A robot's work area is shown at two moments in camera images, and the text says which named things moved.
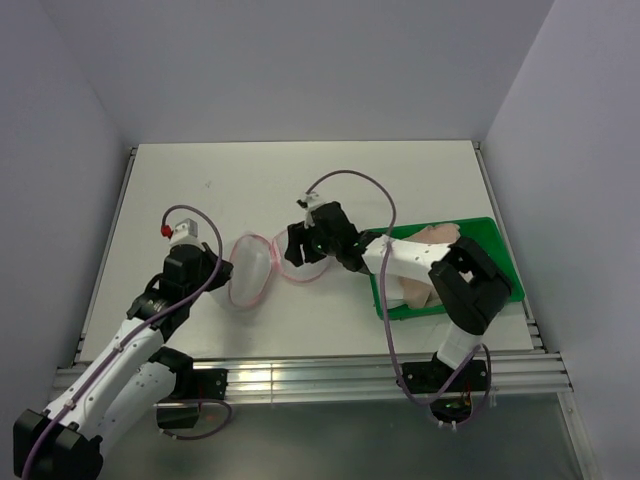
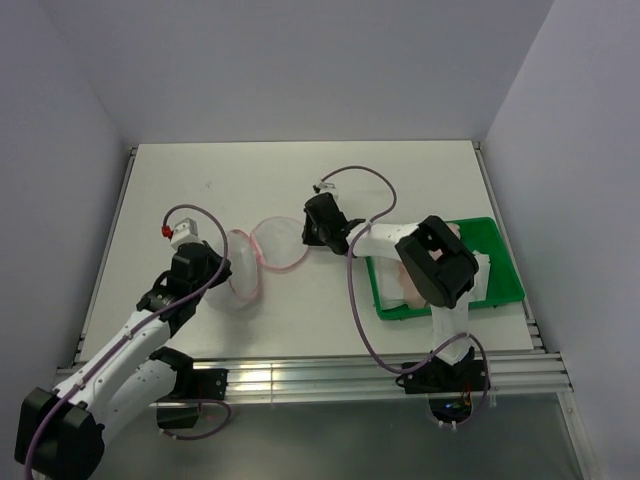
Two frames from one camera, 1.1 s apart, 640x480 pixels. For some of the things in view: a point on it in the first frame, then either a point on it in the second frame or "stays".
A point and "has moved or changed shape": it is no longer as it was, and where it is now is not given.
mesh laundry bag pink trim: x=253 y=259 has moved or changed shape
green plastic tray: x=478 y=231 stays
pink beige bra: x=418 y=293 stays
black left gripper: x=222 y=277 stays
